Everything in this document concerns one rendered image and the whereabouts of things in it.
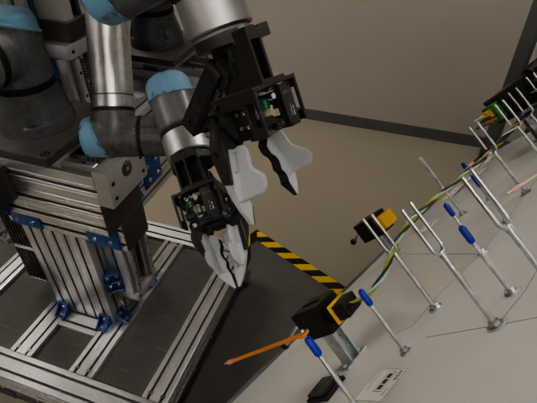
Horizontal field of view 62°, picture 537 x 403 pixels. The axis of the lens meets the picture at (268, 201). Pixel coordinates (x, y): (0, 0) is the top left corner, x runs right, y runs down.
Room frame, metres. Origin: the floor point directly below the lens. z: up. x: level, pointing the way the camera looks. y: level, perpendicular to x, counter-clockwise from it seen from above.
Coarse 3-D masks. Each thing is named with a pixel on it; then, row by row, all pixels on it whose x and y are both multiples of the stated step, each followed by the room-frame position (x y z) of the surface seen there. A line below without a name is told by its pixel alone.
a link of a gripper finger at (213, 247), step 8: (208, 240) 0.49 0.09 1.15; (216, 240) 0.49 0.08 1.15; (208, 248) 0.47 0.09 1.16; (216, 248) 0.48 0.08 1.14; (208, 256) 0.45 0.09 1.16; (216, 256) 0.47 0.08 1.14; (224, 256) 0.48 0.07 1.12; (208, 264) 0.44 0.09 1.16; (216, 264) 0.45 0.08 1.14; (224, 264) 0.46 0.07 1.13; (216, 272) 0.46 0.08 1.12; (224, 272) 0.45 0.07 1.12; (232, 272) 0.46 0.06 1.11; (224, 280) 0.44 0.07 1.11; (232, 280) 0.44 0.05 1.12
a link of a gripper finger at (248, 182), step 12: (240, 156) 0.42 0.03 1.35; (240, 168) 0.42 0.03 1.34; (252, 168) 0.41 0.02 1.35; (240, 180) 0.41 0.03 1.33; (252, 180) 0.40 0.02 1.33; (264, 180) 0.39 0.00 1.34; (228, 192) 0.41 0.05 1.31; (240, 192) 0.40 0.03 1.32; (252, 192) 0.39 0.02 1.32; (264, 192) 0.39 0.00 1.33; (240, 204) 0.40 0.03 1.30; (252, 216) 0.40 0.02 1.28
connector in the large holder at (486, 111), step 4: (492, 104) 0.92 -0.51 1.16; (496, 104) 0.92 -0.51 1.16; (484, 108) 0.95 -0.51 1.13; (488, 108) 0.93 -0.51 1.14; (492, 108) 0.92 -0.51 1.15; (500, 108) 0.92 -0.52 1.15; (484, 112) 0.94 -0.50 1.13; (488, 112) 0.93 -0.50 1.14; (496, 112) 0.91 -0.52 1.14; (504, 112) 0.91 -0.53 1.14; (480, 116) 0.95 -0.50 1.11; (488, 116) 0.92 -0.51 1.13; (492, 116) 0.92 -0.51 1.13; (496, 116) 0.92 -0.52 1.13; (500, 116) 0.90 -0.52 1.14; (488, 120) 0.92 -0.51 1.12; (492, 120) 0.91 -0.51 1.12; (496, 120) 0.92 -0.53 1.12
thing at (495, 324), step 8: (416, 208) 0.33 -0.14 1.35; (408, 216) 0.32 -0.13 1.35; (424, 224) 0.32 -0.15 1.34; (416, 232) 0.31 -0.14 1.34; (432, 232) 0.32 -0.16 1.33; (424, 240) 0.31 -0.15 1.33; (440, 240) 0.31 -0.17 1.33; (432, 248) 0.30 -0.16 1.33; (440, 248) 0.31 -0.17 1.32; (440, 256) 0.30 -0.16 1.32; (448, 264) 0.29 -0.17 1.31; (456, 272) 0.29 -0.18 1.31; (464, 280) 0.28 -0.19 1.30; (464, 288) 0.28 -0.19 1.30; (472, 296) 0.27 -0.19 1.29; (480, 304) 0.27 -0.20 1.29; (488, 312) 0.26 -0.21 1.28; (488, 320) 0.26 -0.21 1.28; (496, 320) 0.26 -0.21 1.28; (488, 328) 0.25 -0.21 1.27; (496, 328) 0.25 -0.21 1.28
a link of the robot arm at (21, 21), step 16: (0, 16) 0.79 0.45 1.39; (16, 16) 0.80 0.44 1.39; (32, 16) 0.84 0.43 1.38; (0, 32) 0.78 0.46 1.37; (16, 32) 0.80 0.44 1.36; (32, 32) 0.82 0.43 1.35; (0, 48) 0.76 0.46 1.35; (16, 48) 0.78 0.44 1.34; (32, 48) 0.81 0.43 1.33; (16, 64) 0.77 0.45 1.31; (32, 64) 0.80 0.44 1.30; (48, 64) 0.84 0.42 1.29; (16, 80) 0.78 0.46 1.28; (32, 80) 0.79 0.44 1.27; (48, 80) 0.82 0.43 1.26
